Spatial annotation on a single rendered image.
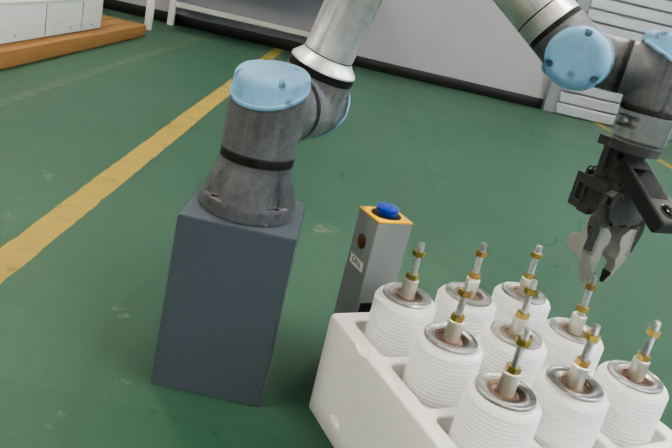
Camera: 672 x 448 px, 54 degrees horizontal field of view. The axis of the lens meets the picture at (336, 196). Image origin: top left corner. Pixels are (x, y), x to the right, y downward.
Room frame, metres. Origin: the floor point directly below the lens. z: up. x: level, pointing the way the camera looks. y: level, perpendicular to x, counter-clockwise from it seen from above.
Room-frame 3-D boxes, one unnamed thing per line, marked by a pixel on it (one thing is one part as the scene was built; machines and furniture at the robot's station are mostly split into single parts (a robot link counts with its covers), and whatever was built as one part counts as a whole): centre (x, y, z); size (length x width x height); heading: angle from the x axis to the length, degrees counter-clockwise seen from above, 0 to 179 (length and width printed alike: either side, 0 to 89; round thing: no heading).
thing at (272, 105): (1.01, 0.13, 0.47); 0.13 x 0.12 x 0.14; 160
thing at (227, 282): (1.01, 0.13, 0.15); 0.18 x 0.18 x 0.30; 2
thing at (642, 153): (0.96, -0.39, 0.49); 0.09 x 0.08 x 0.12; 27
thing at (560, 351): (0.94, -0.40, 0.16); 0.10 x 0.10 x 0.18
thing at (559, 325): (0.94, -0.40, 0.25); 0.08 x 0.08 x 0.01
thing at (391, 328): (0.92, -0.14, 0.16); 0.10 x 0.10 x 0.18
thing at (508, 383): (0.72, -0.26, 0.26); 0.02 x 0.02 x 0.03
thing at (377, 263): (1.09, -0.09, 0.16); 0.07 x 0.07 x 0.31; 30
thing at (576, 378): (0.78, -0.36, 0.26); 0.02 x 0.02 x 0.03
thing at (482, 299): (0.98, -0.24, 0.25); 0.08 x 0.08 x 0.01
